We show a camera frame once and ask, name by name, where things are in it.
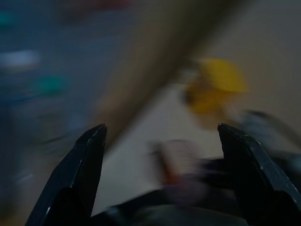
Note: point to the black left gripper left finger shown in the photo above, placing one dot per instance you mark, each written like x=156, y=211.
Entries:
x=77, y=176

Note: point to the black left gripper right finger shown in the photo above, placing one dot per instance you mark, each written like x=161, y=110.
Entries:
x=254, y=169

